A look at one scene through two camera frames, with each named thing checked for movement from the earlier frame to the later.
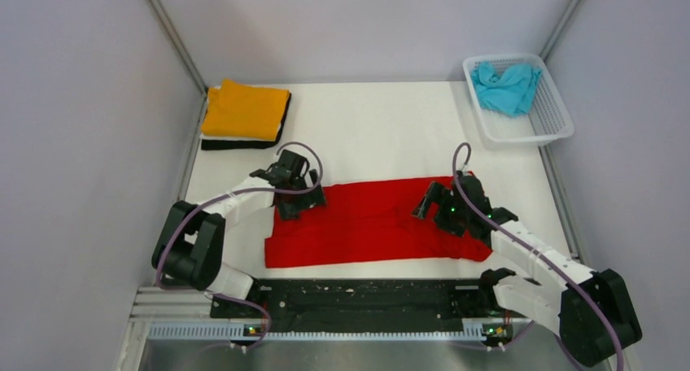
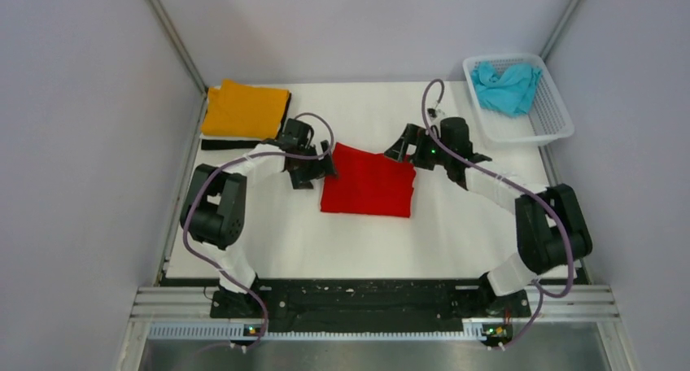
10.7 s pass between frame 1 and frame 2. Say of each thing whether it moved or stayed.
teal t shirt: stayed
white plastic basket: stayed
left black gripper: moved
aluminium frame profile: stayed
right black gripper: moved
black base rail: stayed
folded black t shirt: stayed
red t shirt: moved
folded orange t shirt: stayed
